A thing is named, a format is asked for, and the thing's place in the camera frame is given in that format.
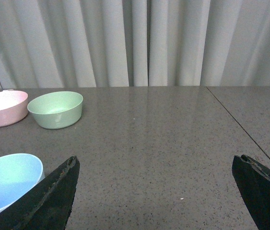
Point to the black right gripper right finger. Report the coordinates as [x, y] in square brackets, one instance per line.
[253, 181]

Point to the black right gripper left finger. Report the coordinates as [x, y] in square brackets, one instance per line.
[48, 205]

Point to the light blue cup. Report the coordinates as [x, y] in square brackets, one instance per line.
[19, 173]

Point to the green bowl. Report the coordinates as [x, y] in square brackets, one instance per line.
[56, 110]

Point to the pink bowl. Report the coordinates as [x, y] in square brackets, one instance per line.
[13, 106]

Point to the white curtain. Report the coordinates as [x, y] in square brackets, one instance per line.
[100, 43]

